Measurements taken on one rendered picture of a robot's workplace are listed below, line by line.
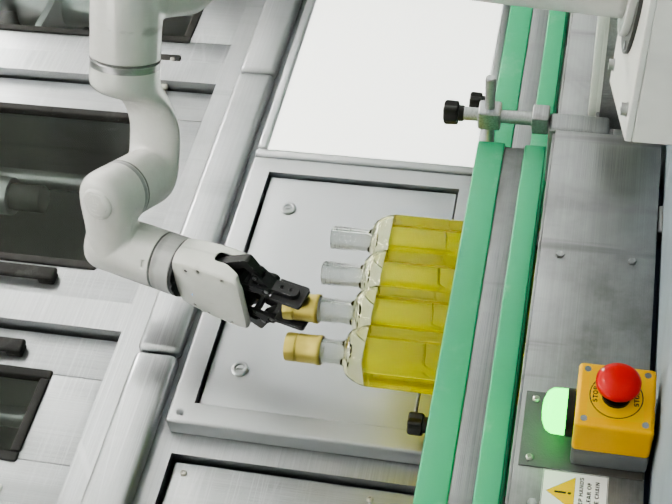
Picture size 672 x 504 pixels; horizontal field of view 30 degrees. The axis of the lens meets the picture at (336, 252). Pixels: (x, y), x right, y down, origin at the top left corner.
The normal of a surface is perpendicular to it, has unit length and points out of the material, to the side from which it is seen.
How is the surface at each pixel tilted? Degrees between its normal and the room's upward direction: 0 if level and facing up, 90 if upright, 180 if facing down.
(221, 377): 90
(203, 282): 74
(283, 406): 90
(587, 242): 90
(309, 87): 90
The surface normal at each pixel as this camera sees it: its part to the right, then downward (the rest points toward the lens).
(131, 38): 0.29, 0.44
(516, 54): -0.08, -0.65
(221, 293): -0.46, 0.71
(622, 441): -0.20, 0.76
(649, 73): -0.21, 0.32
